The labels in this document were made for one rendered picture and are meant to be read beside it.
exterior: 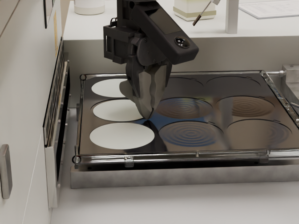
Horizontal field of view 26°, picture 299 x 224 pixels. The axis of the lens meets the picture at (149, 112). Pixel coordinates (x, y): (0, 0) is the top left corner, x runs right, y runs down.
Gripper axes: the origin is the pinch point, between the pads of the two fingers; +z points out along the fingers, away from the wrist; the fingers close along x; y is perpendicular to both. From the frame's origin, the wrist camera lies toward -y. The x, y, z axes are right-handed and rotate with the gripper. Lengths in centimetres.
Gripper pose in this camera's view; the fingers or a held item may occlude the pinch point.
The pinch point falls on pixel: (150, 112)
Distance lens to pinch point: 105.3
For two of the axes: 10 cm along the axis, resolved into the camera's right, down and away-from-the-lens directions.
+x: -7.1, 2.7, -6.5
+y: -7.1, -2.7, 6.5
